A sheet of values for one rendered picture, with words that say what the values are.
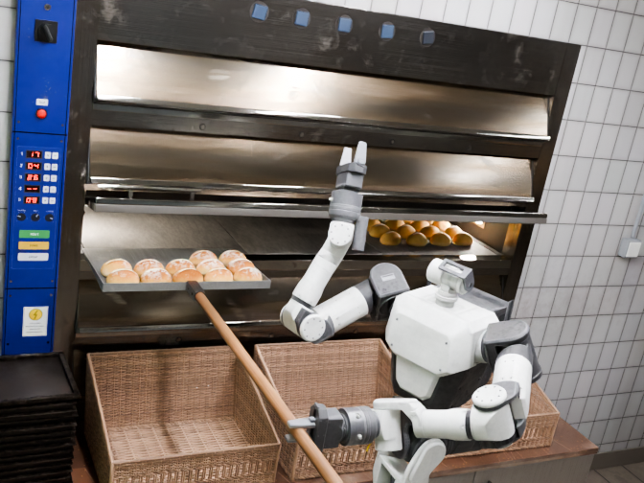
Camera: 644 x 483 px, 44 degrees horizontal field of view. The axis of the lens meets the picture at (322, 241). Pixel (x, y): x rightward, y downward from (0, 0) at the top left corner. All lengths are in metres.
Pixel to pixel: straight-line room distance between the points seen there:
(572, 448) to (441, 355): 1.41
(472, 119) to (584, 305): 1.19
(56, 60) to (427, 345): 1.35
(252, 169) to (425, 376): 1.00
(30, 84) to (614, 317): 2.84
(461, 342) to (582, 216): 1.68
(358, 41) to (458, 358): 1.23
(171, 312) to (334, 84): 0.99
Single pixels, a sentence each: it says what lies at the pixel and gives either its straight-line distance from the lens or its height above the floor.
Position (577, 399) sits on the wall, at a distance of 4.19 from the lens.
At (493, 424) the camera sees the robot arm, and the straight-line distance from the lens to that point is 1.86.
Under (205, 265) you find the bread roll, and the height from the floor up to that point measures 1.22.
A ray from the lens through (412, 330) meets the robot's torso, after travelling 2.15.
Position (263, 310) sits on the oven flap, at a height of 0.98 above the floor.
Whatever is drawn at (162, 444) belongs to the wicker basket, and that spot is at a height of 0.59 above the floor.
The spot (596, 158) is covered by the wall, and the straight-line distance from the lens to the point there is 3.62.
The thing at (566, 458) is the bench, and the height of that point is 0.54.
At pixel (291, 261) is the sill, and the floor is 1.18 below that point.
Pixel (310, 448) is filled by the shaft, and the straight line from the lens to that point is 1.79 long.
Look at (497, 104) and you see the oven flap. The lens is 3.22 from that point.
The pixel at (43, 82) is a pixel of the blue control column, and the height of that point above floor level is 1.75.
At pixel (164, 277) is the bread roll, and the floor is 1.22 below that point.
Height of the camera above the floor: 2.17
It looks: 18 degrees down
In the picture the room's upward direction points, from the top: 10 degrees clockwise
